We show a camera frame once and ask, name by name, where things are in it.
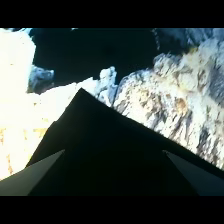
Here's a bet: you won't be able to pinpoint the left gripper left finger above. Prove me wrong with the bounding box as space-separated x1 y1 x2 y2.
0 148 66 197

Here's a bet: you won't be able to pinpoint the black pants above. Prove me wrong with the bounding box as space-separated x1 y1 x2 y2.
26 87 224 197

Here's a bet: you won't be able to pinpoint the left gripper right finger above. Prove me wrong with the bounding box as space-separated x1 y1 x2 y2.
162 149 224 197

